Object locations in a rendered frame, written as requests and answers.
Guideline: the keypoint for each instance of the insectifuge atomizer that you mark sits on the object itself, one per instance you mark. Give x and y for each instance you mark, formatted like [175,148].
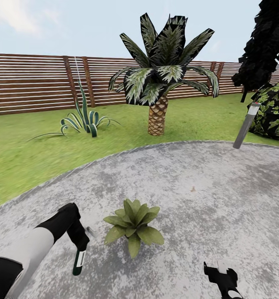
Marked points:
[78,262]

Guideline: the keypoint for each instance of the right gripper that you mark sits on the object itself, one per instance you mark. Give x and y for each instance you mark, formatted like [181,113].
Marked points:
[216,277]

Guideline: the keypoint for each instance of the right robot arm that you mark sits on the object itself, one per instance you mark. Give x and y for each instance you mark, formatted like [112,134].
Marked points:
[225,278]

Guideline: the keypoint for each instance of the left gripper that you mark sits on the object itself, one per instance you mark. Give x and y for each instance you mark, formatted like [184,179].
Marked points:
[79,238]

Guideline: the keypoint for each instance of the pot plant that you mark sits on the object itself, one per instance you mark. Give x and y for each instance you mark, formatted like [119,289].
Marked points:
[132,223]

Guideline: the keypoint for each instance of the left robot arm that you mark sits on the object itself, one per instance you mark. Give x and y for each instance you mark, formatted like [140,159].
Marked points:
[20,260]

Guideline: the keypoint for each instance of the tree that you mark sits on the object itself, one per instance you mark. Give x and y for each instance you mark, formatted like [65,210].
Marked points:
[258,61]

